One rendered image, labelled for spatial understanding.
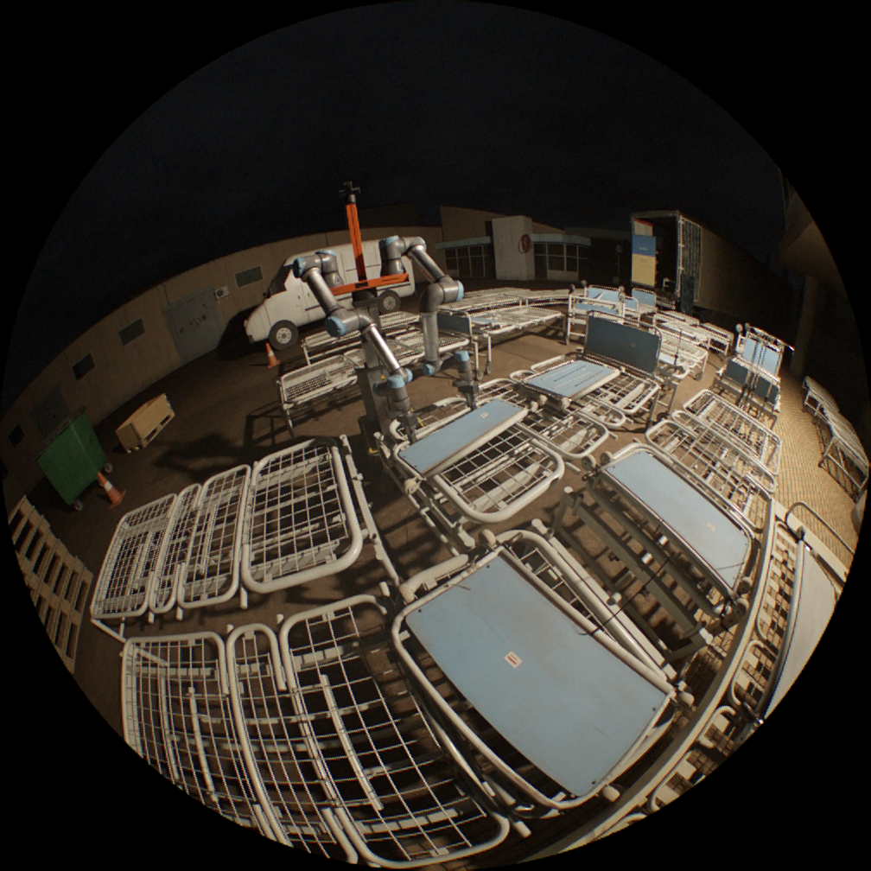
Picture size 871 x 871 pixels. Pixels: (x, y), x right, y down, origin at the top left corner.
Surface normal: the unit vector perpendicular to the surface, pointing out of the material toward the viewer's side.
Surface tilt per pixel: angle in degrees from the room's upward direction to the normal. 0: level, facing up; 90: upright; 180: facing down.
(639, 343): 90
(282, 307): 89
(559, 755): 5
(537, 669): 5
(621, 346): 90
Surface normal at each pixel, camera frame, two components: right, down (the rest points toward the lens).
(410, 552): -0.11, -0.81
